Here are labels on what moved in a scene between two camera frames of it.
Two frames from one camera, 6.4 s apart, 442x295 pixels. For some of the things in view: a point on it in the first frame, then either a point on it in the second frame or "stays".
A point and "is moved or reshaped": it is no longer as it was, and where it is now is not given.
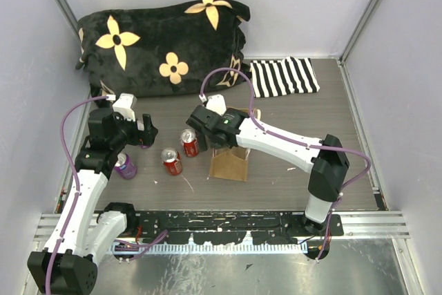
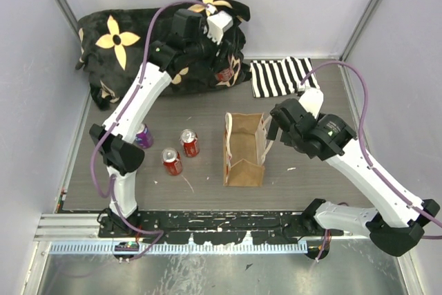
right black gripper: x=202 y=142 to x=273 y=130
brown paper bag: x=231 y=163 is moved or reshaped
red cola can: x=172 y=161 stays
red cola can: x=190 y=142 stays
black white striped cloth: x=289 y=76 stays
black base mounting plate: x=228 y=226 stays
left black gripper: x=147 y=136 to x=222 y=62
